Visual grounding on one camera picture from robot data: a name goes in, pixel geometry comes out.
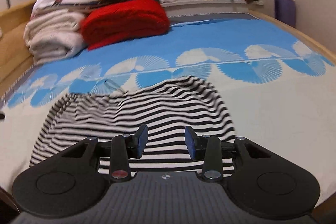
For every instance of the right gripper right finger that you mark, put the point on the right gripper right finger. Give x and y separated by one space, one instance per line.
211 150

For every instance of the beige folded quilt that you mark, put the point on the beige folded quilt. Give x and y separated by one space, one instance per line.
54 36

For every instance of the wooden bed frame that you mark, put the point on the wooden bed frame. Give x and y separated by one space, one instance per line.
17 62

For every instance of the striped white hooded garment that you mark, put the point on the striped white hooded garment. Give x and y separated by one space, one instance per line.
167 108

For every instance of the purple board by wall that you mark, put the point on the purple board by wall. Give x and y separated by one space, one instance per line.
285 11

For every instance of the blue white patterned bedsheet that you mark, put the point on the blue white patterned bedsheet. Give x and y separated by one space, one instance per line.
279 92

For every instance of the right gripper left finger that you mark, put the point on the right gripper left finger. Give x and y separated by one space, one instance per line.
122 148

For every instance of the red folded blanket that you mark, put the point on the red folded blanket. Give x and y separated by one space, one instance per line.
123 21

